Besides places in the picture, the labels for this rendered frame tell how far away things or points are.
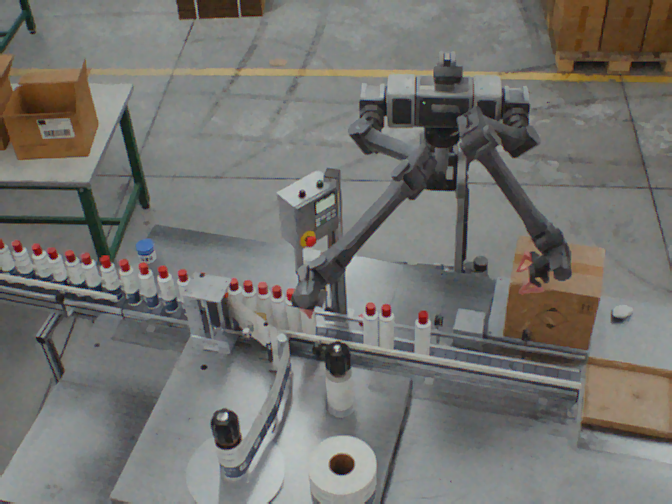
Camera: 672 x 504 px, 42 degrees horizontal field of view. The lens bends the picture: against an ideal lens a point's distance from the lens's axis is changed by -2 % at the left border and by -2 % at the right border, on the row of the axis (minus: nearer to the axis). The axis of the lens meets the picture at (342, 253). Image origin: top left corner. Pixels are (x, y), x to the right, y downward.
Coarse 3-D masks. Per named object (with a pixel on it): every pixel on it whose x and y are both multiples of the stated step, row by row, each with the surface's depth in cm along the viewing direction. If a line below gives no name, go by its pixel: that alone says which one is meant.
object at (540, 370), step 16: (128, 304) 328; (144, 304) 328; (320, 336) 314; (336, 336) 314; (352, 336) 313; (368, 352) 307; (432, 352) 306; (448, 352) 306; (464, 352) 306; (448, 368) 301; (512, 368) 300; (528, 368) 300; (544, 368) 299; (560, 368) 299; (544, 384) 295
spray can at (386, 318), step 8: (384, 304) 295; (384, 312) 294; (384, 320) 296; (392, 320) 297; (384, 328) 298; (392, 328) 300; (384, 336) 301; (392, 336) 302; (384, 344) 304; (392, 344) 305
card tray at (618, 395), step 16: (592, 368) 304; (608, 368) 304; (624, 368) 303; (640, 368) 301; (656, 368) 299; (592, 384) 299; (608, 384) 299; (624, 384) 299; (640, 384) 298; (656, 384) 298; (592, 400) 295; (608, 400) 294; (624, 400) 294; (640, 400) 294; (656, 400) 293; (592, 416) 289; (608, 416) 290; (624, 416) 289; (640, 416) 289; (656, 416) 289; (640, 432) 284; (656, 432) 282
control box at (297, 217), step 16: (320, 176) 283; (288, 192) 278; (320, 192) 278; (336, 192) 282; (288, 208) 276; (304, 208) 276; (336, 208) 286; (288, 224) 282; (304, 224) 280; (336, 224) 291; (288, 240) 288; (304, 240) 284
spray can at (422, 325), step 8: (424, 312) 292; (416, 320) 295; (424, 320) 292; (416, 328) 295; (424, 328) 293; (416, 336) 297; (424, 336) 296; (416, 344) 300; (424, 344) 299; (416, 352) 303; (424, 352) 302
